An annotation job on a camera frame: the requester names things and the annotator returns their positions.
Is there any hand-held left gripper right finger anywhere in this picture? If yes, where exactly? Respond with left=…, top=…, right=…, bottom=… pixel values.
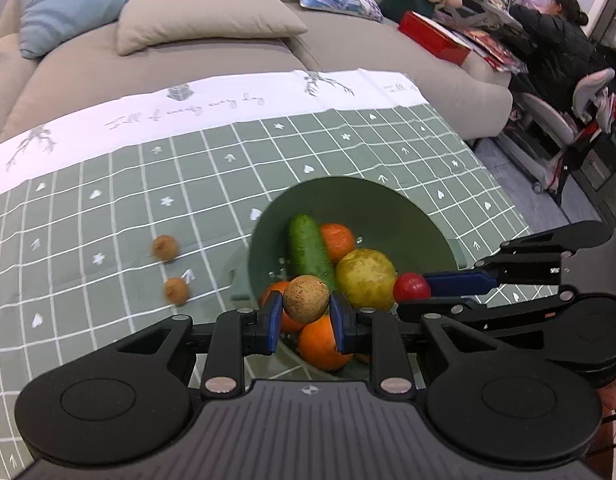
left=329, top=291, right=509, bottom=397

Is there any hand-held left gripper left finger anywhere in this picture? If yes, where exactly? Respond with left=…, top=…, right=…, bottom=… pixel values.
left=110, top=291, right=285, bottom=397

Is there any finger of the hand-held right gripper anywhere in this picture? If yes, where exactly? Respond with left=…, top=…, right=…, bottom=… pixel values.
left=398, top=287, right=578, bottom=335
left=422, top=220, right=614, bottom=297

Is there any orange tangerine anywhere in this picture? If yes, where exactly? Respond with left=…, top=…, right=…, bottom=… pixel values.
left=259, top=281, right=309, bottom=334
left=320, top=223, right=358, bottom=266
left=298, top=315, right=354, bottom=372

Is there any round brown kiwi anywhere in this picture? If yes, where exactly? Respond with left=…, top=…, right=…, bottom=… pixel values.
left=282, top=275, right=331, bottom=324

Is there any small red fruit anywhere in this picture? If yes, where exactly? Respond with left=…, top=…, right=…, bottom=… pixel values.
left=393, top=272, right=433, bottom=306

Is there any yellow green round fruit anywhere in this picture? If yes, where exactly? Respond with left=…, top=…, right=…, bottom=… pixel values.
left=335, top=248, right=399, bottom=313

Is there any green cucumber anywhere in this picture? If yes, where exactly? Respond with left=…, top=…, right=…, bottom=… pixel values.
left=288, top=214, right=338, bottom=291

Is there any green colander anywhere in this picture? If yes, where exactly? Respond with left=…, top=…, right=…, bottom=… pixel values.
left=248, top=176, right=461, bottom=387

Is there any small brown kiwi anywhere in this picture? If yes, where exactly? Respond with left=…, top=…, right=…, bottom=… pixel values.
left=163, top=276, right=192, bottom=305
left=152, top=235, right=181, bottom=263

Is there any white pink desk chair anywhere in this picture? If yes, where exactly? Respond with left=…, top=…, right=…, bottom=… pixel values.
left=508, top=67, right=616, bottom=197

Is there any green checked tablecloth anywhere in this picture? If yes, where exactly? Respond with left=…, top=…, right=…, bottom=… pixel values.
left=0, top=69, right=531, bottom=480

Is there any pile of magazines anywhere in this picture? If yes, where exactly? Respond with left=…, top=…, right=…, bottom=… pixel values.
left=453, top=25, right=530, bottom=74

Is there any red box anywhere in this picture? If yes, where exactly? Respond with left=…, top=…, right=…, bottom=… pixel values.
left=398, top=10, right=473, bottom=66

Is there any beige sofa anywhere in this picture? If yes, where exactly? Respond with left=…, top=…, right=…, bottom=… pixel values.
left=0, top=0, right=514, bottom=144

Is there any beige pillow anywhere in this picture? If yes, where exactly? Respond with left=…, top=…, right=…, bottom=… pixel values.
left=116, top=0, right=309, bottom=56

